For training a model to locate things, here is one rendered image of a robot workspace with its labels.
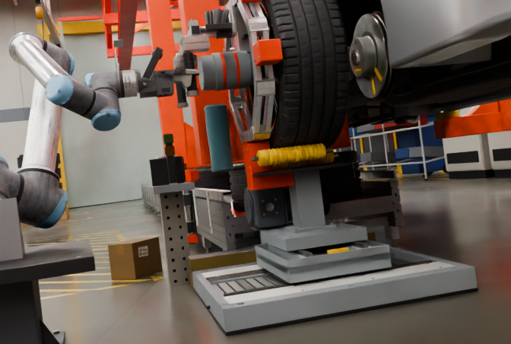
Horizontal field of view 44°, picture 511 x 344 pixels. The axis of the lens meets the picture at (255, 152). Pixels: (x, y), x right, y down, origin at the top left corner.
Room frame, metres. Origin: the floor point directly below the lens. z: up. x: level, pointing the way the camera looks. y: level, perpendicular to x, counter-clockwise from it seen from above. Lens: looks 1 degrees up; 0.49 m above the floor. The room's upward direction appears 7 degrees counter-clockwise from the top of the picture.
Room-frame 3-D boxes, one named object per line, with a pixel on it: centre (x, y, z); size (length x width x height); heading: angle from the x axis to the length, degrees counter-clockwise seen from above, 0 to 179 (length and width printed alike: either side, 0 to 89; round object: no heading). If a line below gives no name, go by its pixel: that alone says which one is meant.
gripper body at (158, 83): (2.14, 0.31, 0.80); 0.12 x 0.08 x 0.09; 102
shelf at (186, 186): (2.83, 0.40, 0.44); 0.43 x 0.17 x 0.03; 12
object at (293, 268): (2.36, -0.18, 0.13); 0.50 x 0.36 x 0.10; 12
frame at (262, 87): (2.38, 0.00, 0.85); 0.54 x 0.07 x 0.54; 12
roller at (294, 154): (2.28, -0.13, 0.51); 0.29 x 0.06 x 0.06; 102
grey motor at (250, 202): (2.67, -0.15, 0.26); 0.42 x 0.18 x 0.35; 102
